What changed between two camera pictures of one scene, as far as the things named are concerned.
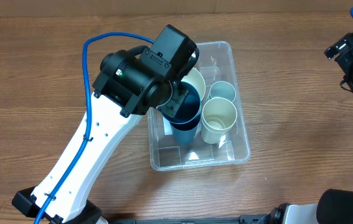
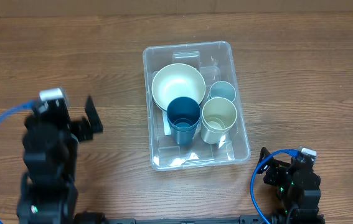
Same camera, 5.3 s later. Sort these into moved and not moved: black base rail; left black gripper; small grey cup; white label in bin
Moved: left black gripper
Not moved: small grey cup; black base rail; white label in bin
